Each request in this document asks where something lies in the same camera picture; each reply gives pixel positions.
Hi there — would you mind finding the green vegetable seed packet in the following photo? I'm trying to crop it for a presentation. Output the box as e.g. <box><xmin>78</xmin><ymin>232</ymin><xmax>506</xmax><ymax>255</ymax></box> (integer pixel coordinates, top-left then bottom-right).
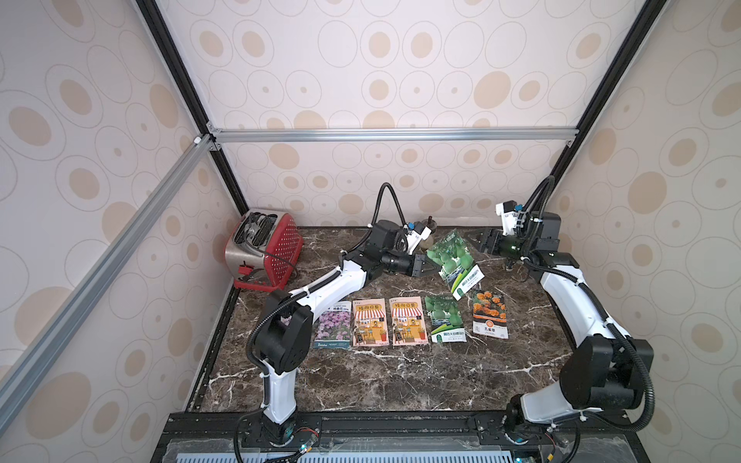
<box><xmin>426</xmin><ymin>230</ymin><xmax>484</xmax><ymax>300</ymax></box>

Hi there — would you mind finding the pink sunflower shop seed packet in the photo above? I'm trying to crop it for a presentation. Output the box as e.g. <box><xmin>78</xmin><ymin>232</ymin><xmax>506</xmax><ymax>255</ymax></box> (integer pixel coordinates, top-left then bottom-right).
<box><xmin>352</xmin><ymin>298</ymin><xmax>390</xmax><ymax>347</ymax></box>

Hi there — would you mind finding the orange marigold seed packet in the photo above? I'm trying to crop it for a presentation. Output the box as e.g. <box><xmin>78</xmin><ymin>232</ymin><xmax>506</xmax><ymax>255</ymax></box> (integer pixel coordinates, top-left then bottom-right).
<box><xmin>472</xmin><ymin>291</ymin><xmax>509</xmax><ymax>340</ymax></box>

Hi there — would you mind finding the green gourd seed packet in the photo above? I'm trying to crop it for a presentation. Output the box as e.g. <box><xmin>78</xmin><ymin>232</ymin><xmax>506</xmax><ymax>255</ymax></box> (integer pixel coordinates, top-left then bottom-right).
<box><xmin>425</xmin><ymin>294</ymin><xmax>466</xmax><ymax>343</ymax></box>

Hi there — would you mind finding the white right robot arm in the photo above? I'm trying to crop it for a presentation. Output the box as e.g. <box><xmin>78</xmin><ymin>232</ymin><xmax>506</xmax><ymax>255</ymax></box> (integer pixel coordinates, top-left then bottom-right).
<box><xmin>469</xmin><ymin>210</ymin><xmax>656</xmax><ymax>432</ymax></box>

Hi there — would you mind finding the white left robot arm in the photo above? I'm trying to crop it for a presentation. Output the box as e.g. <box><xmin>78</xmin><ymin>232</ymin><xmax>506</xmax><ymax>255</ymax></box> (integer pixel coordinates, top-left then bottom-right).
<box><xmin>245</xmin><ymin>218</ymin><xmax>436</xmax><ymax>442</ymax></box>

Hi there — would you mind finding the small glass bottle black cap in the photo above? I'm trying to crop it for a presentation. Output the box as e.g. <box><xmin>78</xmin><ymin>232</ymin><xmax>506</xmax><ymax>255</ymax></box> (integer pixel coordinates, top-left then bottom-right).
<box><xmin>420</xmin><ymin>216</ymin><xmax>437</xmax><ymax>249</ymax></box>

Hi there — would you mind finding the red polka-dot toaster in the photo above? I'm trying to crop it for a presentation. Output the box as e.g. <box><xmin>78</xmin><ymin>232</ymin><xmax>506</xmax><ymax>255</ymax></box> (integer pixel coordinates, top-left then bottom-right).
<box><xmin>224</xmin><ymin>208</ymin><xmax>303</xmax><ymax>292</ymax></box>

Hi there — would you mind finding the horizontal aluminium frame bar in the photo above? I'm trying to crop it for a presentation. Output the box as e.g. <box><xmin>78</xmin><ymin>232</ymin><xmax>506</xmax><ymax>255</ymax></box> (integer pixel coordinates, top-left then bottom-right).
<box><xmin>212</xmin><ymin>127</ymin><xmax>579</xmax><ymax>144</ymax></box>

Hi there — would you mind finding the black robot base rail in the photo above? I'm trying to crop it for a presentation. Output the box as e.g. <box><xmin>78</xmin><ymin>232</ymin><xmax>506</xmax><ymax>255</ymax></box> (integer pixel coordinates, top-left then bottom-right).
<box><xmin>152</xmin><ymin>411</ymin><xmax>650</xmax><ymax>462</ymax></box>

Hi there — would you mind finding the left aluminium frame bar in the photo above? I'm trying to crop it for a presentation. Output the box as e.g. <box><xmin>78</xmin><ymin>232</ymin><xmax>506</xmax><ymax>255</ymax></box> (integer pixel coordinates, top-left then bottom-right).
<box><xmin>1</xmin><ymin>134</ymin><xmax>214</xmax><ymax>432</ymax></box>

